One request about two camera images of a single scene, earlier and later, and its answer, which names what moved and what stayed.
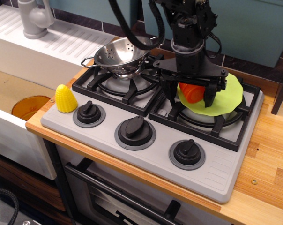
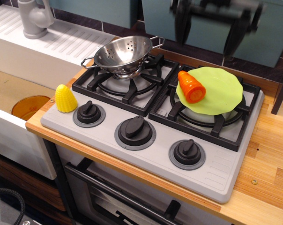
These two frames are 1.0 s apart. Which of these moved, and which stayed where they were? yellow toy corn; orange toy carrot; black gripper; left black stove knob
Moved: black gripper
Stayed: left black stove knob; orange toy carrot; yellow toy corn
